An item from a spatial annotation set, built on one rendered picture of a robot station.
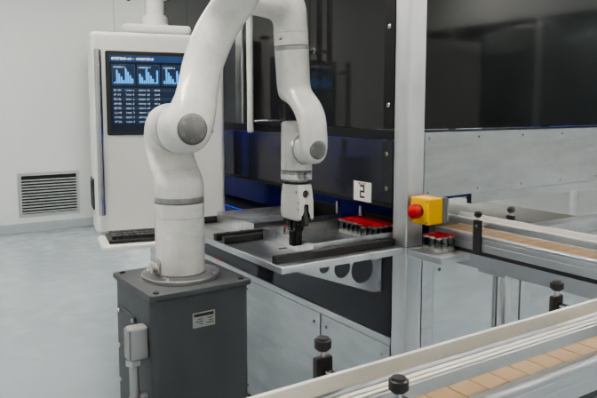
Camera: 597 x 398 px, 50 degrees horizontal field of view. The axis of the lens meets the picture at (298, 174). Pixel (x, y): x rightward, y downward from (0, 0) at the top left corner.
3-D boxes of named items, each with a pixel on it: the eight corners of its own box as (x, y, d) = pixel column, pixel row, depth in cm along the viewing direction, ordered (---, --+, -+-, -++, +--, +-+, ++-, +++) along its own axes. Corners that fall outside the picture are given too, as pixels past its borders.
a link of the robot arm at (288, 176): (319, 171, 168) (319, 182, 169) (300, 168, 176) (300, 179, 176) (292, 171, 164) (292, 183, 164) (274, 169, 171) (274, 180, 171)
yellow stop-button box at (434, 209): (428, 219, 178) (429, 194, 178) (447, 223, 172) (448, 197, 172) (409, 222, 174) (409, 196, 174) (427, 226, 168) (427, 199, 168)
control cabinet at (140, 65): (214, 218, 272) (211, 32, 264) (226, 226, 254) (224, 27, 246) (91, 226, 253) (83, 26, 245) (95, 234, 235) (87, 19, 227)
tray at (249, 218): (299, 212, 237) (299, 203, 237) (341, 223, 215) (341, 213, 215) (217, 221, 218) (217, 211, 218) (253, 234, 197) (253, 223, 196)
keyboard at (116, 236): (212, 228, 245) (212, 222, 245) (222, 235, 233) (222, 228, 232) (105, 236, 230) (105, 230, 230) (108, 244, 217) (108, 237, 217)
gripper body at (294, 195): (318, 179, 168) (317, 220, 169) (298, 175, 176) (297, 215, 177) (294, 180, 164) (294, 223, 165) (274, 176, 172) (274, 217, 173)
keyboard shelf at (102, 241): (210, 229, 258) (210, 223, 257) (230, 242, 232) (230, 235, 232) (95, 238, 241) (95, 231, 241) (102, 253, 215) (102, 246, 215)
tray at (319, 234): (352, 227, 208) (352, 217, 208) (407, 241, 187) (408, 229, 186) (263, 239, 189) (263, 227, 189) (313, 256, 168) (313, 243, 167)
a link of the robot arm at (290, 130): (319, 171, 167) (302, 168, 175) (320, 121, 166) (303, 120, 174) (291, 171, 163) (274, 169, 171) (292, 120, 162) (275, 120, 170)
